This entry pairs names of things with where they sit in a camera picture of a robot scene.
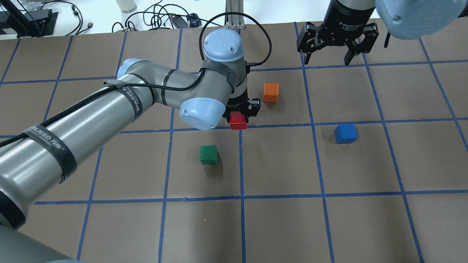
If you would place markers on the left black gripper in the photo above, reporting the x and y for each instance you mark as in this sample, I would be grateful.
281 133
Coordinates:
238 99

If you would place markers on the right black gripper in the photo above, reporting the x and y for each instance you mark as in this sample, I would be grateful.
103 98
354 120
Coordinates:
347 16

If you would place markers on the red wooden block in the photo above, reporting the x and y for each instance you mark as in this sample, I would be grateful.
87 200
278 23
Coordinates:
237 121

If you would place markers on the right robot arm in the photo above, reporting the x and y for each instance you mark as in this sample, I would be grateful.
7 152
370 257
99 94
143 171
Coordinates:
346 23

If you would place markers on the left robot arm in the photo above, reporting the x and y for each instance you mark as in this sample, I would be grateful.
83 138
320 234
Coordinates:
48 153

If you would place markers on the orange wooden block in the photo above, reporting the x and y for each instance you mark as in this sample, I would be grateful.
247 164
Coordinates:
271 93

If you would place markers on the green wooden block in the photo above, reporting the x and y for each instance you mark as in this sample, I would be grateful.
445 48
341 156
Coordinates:
208 155

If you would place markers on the blue wooden block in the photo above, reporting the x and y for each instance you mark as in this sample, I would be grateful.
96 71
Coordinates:
345 133

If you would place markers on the brown paper table mat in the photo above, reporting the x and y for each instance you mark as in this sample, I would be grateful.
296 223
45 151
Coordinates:
283 190

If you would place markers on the black monitor stand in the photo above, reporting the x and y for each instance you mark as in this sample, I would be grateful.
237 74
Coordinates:
39 23

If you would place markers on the aluminium frame post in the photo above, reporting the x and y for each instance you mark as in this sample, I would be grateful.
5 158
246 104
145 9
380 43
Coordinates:
233 20

